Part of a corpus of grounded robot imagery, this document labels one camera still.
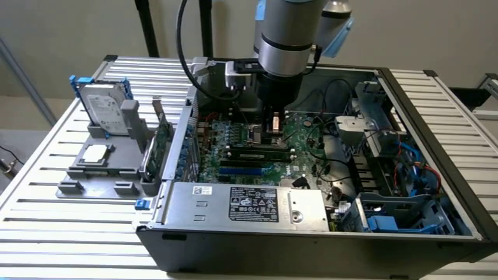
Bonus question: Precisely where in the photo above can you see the thin black cable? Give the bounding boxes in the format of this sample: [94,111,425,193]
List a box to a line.
[0,145,23,177]

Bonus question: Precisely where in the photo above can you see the grey parts rack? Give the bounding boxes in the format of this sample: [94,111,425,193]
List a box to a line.
[56,100,163,201]

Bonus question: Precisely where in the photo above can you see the black box on side table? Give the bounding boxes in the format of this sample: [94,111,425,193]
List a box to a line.
[447,86,498,112]

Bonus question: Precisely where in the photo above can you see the black stand pole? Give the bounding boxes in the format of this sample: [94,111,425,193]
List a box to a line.
[198,0,215,58]
[134,0,162,58]

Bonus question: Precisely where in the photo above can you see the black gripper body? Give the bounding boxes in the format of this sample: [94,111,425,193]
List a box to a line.
[256,72,302,112]

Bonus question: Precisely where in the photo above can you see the grey metal frame bar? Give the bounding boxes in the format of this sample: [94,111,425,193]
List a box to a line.
[0,37,57,127]

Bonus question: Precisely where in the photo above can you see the hard disk with blue bracket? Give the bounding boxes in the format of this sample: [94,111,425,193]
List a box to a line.
[68,75,135,138]

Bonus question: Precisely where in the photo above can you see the dark RAM stick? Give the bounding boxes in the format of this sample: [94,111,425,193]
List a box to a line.
[228,149,292,162]

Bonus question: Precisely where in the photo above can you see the green graphics card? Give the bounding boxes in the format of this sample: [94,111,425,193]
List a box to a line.
[140,95,175,182]

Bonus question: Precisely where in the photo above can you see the metal drive cage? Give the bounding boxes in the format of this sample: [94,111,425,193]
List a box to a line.
[351,80,391,132]

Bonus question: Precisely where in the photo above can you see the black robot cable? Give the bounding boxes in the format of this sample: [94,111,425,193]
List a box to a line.
[176,0,240,102]

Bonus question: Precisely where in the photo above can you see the blue expansion slot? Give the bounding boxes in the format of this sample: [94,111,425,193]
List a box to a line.
[219,166,274,176]

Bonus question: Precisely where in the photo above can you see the black wire loop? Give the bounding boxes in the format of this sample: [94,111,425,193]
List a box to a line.
[321,78,354,115]

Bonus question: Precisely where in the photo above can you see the grey disk bay blue clips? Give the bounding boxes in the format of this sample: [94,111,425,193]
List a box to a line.
[349,191,457,235]

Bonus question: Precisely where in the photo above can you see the green motherboard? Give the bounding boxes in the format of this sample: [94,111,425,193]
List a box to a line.
[196,110,334,188]

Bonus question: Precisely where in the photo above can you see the grey power supply unit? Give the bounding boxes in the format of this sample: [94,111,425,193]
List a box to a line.
[160,181,333,233]

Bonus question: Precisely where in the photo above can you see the black RAM slot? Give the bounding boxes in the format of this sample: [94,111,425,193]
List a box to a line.
[227,143,294,152]

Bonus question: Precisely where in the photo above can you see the blue wire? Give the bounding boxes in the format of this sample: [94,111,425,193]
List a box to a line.
[393,139,423,176]

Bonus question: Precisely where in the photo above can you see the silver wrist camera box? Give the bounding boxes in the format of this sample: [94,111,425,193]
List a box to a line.
[224,59,259,89]

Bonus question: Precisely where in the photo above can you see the black open PC case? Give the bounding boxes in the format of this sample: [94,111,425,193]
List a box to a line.
[134,57,498,272]

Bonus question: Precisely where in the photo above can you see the CPU socket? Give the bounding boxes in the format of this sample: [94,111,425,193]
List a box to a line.
[242,123,282,145]

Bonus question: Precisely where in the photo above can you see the silver CPU chip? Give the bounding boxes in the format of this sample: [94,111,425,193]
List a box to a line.
[83,144,108,163]

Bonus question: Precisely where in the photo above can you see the red wire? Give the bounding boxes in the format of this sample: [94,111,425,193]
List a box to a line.
[393,162,443,195]

